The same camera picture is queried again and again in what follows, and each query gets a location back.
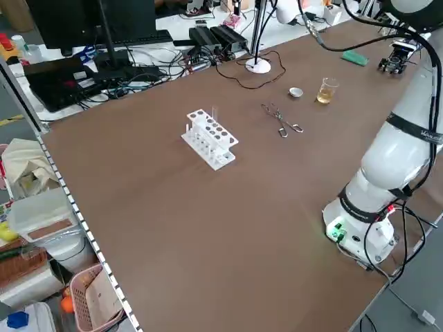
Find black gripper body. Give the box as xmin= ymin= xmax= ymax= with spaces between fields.
xmin=387 ymin=50 xmax=412 ymax=69

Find folded green cloth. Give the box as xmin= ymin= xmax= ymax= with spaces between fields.
xmin=341 ymin=50 xmax=368 ymax=66

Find glass beaker with amber liquid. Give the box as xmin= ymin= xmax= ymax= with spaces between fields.
xmin=315 ymin=77 xmax=338 ymax=104

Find metal crucible tongs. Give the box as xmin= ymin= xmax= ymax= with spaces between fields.
xmin=261 ymin=102 xmax=305 ymax=138

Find pink printed box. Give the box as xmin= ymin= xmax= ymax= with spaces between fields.
xmin=222 ymin=15 xmax=244 ymax=29

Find black power supply unit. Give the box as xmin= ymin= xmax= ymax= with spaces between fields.
xmin=210 ymin=24 xmax=249 ymax=49
xmin=188 ymin=26 xmax=222 ymax=48

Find white test tube rack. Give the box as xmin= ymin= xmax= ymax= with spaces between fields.
xmin=181 ymin=109 xmax=240 ymax=172

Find black computer monitor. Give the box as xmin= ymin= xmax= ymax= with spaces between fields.
xmin=27 ymin=0 xmax=157 ymax=58

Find beige cloth bag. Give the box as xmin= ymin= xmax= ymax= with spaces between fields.
xmin=1 ymin=138 xmax=60 ymax=201

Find white plastic bin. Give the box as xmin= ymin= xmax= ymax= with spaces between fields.
xmin=8 ymin=188 xmax=88 ymax=274

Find pink plastic basket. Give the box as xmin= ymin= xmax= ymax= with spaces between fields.
xmin=69 ymin=263 xmax=126 ymax=332

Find brown wicker basket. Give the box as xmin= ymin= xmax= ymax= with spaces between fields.
xmin=0 ymin=241 xmax=50 ymax=288

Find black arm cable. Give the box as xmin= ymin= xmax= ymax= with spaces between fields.
xmin=296 ymin=0 xmax=443 ymax=208

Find black lamp cable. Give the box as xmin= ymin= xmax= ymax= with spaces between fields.
xmin=216 ymin=50 xmax=287 ymax=90

